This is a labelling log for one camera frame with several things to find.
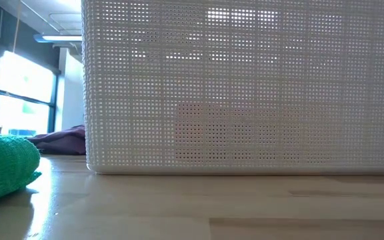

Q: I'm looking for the white perforated plastic basket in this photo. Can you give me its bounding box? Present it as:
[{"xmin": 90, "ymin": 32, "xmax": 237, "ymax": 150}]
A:
[{"xmin": 81, "ymin": 0, "xmax": 384, "ymax": 176}]

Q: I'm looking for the teal bandage roll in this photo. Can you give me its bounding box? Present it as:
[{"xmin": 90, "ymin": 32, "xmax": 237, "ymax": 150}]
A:
[{"xmin": 0, "ymin": 131, "xmax": 43, "ymax": 209}]

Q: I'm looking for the purple folded cloth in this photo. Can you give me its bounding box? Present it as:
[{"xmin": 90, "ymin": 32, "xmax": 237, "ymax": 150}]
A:
[{"xmin": 26, "ymin": 124, "xmax": 87, "ymax": 156}]

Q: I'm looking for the long ceiling light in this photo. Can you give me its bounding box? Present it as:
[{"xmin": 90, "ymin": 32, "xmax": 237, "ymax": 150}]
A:
[{"xmin": 33, "ymin": 33, "xmax": 83, "ymax": 43}]

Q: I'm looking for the large bright window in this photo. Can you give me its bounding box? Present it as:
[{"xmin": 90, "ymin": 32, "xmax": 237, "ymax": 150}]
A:
[{"xmin": 0, "ymin": 49, "xmax": 60, "ymax": 137}]

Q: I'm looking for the yellow hanging rope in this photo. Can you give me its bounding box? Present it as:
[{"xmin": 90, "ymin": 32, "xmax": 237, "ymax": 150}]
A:
[{"xmin": 11, "ymin": 0, "xmax": 22, "ymax": 55}]

